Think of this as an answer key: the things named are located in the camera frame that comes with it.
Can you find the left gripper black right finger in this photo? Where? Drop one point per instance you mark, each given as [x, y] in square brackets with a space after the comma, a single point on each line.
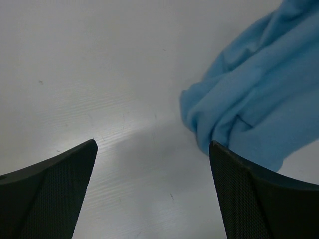
[257, 203]

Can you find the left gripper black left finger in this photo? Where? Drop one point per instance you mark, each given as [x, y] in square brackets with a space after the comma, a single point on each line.
[44, 200]

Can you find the light blue shorts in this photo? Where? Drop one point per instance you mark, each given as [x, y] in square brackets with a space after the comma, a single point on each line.
[260, 97]

